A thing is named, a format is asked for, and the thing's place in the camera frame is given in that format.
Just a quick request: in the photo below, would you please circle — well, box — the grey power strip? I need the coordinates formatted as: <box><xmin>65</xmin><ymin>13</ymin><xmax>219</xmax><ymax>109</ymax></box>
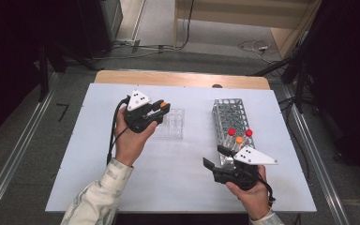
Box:
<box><xmin>113</xmin><ymin>37</ymin><xmax>142</xmax><ymax>54</ymax></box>

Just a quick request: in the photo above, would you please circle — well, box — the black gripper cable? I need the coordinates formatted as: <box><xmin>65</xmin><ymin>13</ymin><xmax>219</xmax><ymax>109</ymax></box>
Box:
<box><xmin>106</xmin><ymin>96</ymin><xmax>130</xmax><ymax>166</ymax></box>
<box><xmin>256</xmin><ymin>174</ymin><xmax>278</xmax><ymax>205</ymax></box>

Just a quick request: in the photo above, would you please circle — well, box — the black metal stand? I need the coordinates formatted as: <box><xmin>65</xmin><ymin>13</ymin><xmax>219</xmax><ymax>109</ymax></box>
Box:
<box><xmin>37</xmin><ymin>40</ymin><xmax>102</xmax><ymax>102</ymax></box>
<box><xmin>251</xmin><ymin>46</ymin><xmax>308</xmax><ymax>115</ymax></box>

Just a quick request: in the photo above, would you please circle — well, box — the person's left hand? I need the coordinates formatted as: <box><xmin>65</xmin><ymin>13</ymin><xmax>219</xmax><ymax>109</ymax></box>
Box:
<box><xmin>113</xmin><ymin>107</ymin><xmax>158</xmax><ymax>167</ymax></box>

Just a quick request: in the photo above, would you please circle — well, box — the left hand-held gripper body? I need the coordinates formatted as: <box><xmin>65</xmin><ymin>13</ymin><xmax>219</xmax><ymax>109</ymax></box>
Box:
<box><xmin>124</xmin><ymin>89</ymin><xmax>158</xmax><ymax>134</ymax></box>

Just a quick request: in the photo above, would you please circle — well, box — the white board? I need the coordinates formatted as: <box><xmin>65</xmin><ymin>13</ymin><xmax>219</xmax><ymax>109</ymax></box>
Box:
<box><xmin>45</xmin><ymin>82</ymin><xmax>318</xmax><ymax>214</ymax></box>

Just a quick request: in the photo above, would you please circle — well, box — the aluminium floor rail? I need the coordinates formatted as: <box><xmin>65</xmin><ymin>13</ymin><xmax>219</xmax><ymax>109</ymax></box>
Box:
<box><xmin>276</xmin><ymin>82</ymin><xmax>353</xmax><ymax>225</ymax></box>
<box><xmin>0</xmin><ymin>71</ymin><xmax>60</xmax><ymax>219</ymax></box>

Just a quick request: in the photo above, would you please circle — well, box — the metal test tube rack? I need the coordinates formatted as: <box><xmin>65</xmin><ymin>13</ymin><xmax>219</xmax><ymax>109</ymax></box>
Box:
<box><xmin>211</xmin><ymin>97</ymin><xmax>257</xmax><ymax>168</ymax></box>

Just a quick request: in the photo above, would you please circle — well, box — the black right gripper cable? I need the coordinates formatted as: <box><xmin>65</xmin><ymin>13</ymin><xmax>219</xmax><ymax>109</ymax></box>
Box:
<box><xmin>256</xmin><ymin>174</ymin><xmax>278</xmax><ymax>205</ymax></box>

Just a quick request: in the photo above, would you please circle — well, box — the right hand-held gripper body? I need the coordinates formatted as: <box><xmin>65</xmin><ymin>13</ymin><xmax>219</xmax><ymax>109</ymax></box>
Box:
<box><xmin>212</xmin><ymin>144</ymin><xmax>279</xmax><ymax>191</ymax></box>

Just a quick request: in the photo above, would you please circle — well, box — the black floor cable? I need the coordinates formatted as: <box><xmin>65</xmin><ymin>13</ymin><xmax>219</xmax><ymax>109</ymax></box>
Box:
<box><xmin>112</xmin><ymin>0</ymin><xmax>196</xmax><ymax>53</ymax></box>

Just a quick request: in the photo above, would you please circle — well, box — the clear plastic tube rack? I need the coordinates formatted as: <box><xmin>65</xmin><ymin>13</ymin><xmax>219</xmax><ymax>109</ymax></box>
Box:
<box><xmin>154</xmin><ymin>107</ymin><xmax>186</xmax><ymax>141</ymax></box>

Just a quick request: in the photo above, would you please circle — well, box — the white floor cable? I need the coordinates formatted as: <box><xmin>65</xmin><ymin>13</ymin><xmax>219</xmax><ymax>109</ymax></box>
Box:
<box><xmin>237</xmin><ymin>38</ymin><xmax>275</xmax><ymax>64</ymax></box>

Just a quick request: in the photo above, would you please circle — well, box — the light wooden furniture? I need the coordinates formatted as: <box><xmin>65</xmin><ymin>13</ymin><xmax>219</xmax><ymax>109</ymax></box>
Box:
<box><xmin>172</xmin><ymin>0</ymin><xmax>323</xmax><ymax>60</ymax></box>

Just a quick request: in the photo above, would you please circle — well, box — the person's right hand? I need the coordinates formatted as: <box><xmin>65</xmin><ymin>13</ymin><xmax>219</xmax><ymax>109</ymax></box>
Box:
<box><xmin>225</xmin><ymin>165</ymin><xmax>271</xmax><ymax>221</ymax></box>

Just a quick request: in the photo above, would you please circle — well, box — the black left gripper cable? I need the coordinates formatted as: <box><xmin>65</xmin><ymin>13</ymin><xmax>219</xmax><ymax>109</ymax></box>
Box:
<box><xmin>106</xmin><ymin>96</ymin><xmax>130</xmax><ymax>166</ymax></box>

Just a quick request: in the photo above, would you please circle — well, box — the black cabinet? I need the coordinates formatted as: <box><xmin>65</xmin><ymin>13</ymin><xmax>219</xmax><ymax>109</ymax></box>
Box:
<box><xmin>74</xmin><ymin>0</ymin><xmax>124</xmax><ymax>60</ymax></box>

